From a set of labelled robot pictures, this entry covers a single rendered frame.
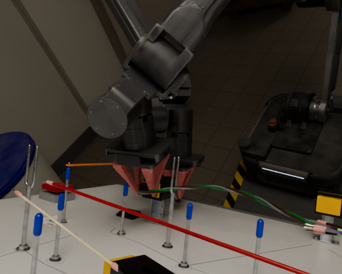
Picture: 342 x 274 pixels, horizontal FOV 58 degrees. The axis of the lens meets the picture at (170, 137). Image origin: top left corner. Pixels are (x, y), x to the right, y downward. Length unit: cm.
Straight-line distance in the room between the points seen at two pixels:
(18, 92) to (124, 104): 202
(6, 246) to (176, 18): 39
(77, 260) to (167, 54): 30
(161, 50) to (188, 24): 5
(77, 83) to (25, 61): 39
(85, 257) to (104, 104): 21
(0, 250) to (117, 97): 25
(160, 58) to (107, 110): 10
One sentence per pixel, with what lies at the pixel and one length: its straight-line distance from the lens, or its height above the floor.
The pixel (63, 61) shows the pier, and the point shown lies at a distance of 242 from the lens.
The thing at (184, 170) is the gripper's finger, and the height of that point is 107.
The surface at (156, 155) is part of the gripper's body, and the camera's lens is 47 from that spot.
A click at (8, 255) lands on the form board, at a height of 126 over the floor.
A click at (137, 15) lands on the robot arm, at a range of 76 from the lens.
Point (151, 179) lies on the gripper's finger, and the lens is 50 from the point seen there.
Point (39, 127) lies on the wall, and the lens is 249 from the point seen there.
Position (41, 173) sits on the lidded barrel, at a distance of 180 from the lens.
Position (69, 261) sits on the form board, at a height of 122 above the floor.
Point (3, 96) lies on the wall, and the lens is 234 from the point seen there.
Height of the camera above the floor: 155
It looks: 40 degrees down
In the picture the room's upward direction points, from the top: 24 degrees counter-clockwise
